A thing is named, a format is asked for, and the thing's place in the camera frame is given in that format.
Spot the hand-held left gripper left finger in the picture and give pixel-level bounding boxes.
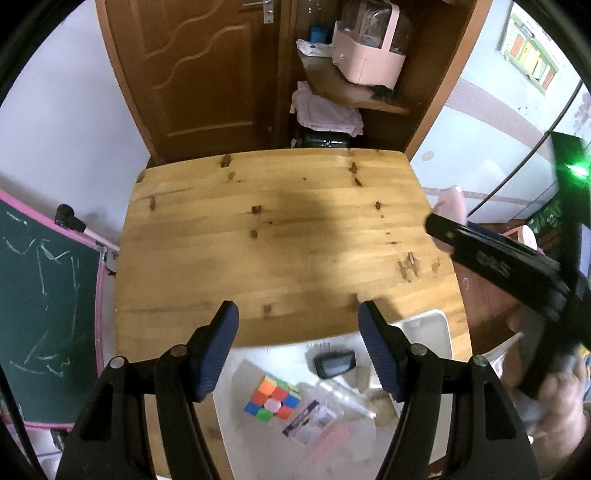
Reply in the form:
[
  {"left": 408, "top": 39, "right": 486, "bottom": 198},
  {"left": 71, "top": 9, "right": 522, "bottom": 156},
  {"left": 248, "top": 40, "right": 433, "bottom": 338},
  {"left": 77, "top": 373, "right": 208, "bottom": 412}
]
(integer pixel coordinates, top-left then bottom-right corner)
[{"left": 54, "top": 300, "right": 241, "bottom": 480}]

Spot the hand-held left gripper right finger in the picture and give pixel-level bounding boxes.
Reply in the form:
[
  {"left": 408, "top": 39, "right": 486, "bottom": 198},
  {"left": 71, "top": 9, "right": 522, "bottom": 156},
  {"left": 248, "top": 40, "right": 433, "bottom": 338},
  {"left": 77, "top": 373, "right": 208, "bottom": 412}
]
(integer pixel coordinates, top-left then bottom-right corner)
[{"left": 357, "top": 300, "right": 541, "bottom": 480}]

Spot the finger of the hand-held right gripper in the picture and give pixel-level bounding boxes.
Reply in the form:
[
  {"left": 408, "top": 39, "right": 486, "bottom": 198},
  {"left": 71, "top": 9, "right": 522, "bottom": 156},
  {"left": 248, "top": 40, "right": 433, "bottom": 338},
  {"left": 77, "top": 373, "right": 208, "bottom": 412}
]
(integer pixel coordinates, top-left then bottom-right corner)
[
  {"left": 465, "top": 222, "right": 561, "bottom": 268},
  {"left": 425, "top": 213, "right": 571, "bottom": 319}
]

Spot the black power plug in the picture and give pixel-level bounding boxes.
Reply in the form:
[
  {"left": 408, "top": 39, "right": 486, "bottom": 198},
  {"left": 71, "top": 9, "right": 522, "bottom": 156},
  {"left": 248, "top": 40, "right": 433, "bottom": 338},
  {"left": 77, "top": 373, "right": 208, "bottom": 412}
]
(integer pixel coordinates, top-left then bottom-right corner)
[{"left": 312, "top": 350, "right": 357, "bottom": 380}]

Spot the pink correction tape dispenser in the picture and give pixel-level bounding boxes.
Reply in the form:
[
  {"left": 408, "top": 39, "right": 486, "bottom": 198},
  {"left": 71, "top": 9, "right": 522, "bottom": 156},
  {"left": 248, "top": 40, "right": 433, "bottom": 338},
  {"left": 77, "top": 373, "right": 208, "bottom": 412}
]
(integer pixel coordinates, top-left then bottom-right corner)
[{"left": 429, "top": 185, "right": 468, "bottom": 254}]

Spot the multicoloured puzzle cube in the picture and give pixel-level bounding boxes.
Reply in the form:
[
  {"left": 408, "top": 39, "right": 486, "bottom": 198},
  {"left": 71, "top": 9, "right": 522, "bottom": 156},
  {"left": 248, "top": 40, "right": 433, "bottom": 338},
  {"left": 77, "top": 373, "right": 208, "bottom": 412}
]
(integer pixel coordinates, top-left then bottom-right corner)
[{"left": 243, "top": 375, "right": 301, "bottom": 423}]

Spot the clear plastic box with label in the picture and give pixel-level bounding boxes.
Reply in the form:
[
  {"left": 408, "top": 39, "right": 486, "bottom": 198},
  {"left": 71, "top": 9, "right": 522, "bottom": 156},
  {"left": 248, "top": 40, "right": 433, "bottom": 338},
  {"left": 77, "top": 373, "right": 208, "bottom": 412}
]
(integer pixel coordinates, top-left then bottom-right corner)
[{"left": 281, "top": 399, "right": 342, "bottom": 446}]

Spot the pink ribbed hair roller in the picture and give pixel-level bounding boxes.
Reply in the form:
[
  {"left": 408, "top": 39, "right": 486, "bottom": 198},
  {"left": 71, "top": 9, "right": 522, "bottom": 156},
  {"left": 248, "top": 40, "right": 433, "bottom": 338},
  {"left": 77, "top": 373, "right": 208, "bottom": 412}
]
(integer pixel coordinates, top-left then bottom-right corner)
[{"left": 307, "top": 422, "right": 352, "bottom": 462}]

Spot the white plastic tray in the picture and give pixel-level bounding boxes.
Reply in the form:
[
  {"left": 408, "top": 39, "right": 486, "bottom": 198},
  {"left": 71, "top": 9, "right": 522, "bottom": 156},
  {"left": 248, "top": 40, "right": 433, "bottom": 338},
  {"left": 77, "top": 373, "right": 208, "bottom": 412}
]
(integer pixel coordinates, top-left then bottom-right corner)
[{"left": 212, "top": 309, "right": 455, "bottom": 480}]

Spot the person's right hand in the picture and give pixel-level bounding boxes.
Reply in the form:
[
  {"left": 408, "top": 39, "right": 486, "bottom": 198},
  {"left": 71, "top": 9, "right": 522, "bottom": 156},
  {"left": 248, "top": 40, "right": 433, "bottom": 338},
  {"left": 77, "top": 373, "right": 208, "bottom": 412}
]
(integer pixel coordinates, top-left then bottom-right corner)
[{"left": 501, "top": 314, "right": 591, "bottom": 477}]

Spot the pink plastic stool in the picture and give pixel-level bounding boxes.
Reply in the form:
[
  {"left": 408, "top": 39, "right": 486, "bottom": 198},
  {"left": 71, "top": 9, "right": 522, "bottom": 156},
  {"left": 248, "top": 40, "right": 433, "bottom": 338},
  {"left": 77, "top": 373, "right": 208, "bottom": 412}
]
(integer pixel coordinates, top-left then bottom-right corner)
[{"left": 501, "top": 224, "right": 539, "bottom": 252}]

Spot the green cardboard box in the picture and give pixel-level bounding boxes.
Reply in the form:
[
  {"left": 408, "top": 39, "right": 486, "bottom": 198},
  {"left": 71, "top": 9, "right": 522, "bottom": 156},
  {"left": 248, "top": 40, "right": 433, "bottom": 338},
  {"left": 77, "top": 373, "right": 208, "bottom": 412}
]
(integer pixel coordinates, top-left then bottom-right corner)
[{"left": 526, "top": 198, "right": 561, "bottom": 245}]

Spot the pale sliding wardrobe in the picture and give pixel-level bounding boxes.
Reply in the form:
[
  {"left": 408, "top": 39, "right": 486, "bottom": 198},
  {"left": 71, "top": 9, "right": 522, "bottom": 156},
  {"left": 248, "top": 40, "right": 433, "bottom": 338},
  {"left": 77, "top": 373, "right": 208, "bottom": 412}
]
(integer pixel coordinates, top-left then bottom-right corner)
[{"left": 406, "top": 0, "right": 591, "bottom": 232}]

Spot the black clamp knob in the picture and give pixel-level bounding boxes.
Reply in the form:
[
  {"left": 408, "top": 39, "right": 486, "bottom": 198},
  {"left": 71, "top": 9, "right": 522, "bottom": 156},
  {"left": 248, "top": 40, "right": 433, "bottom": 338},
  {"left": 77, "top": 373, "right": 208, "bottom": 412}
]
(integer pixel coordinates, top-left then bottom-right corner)
[{"left": 55, "top": 204, "right": 88, "bottom": 233}]

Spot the pink folded cloth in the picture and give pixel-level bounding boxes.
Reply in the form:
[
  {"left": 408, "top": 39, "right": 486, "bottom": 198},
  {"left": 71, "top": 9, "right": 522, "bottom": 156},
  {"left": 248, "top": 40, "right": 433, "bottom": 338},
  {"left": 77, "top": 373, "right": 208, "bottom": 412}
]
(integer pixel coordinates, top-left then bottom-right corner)
[{"left": 291, "top": 80, "right": 365, "bottom": 138}]

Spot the pink storage basket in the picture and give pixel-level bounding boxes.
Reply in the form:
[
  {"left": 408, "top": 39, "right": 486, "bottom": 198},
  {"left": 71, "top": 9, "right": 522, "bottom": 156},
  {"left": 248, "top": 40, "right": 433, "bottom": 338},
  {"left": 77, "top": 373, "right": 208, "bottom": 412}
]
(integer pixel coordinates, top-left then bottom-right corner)
[{"left": 331, "top": 0, "right": 413, "bottom": 89}]

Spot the brown wooden shelf cabinet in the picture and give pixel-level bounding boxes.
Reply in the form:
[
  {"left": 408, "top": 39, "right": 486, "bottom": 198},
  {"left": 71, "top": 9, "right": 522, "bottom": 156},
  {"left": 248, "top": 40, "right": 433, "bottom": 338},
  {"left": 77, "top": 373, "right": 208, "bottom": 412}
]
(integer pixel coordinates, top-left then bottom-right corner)
[{"left": 277, "top": 0, "right": 495, "bottom": 160}]

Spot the white plastic packet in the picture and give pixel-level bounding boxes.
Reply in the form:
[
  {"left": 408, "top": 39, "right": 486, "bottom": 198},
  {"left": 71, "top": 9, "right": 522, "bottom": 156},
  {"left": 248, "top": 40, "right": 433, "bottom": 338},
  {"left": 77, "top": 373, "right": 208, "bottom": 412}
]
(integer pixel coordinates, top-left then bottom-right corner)
[{"left": 296, "top": 39, "right": 334, "bottom": 58}]

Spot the brown wooden door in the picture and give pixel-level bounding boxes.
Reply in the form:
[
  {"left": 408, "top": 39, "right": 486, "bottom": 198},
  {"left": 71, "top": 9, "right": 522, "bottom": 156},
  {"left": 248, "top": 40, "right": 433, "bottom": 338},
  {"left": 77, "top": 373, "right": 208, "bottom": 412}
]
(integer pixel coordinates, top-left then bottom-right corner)
[{"left": 95, "top": 0, "right": 296, "bottom": 167}]

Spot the green chalkboard with pink frame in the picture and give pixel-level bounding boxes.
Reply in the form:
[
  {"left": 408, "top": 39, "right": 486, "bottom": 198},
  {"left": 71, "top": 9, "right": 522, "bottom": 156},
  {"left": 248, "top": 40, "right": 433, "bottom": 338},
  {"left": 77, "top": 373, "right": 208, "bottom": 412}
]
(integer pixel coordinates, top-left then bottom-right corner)
[{"left": 0, "top": 189, "right": 121, "bottom": 430}]

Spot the wall poster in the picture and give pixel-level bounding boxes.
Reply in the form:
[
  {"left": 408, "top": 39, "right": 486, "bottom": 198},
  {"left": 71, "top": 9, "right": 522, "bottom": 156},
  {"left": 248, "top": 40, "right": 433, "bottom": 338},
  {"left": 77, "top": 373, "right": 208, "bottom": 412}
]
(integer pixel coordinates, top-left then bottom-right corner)
[{"left": 499, "top": 4, "right": 561, "bottom": 95}]

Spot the metal door handle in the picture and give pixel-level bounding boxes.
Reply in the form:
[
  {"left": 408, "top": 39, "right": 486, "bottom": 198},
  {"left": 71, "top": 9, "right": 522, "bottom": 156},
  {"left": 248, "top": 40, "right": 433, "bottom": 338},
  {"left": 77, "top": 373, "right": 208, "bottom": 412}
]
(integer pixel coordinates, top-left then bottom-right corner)
[{"left": 242, "top": 0, "right": 275, "bottom": 24}]

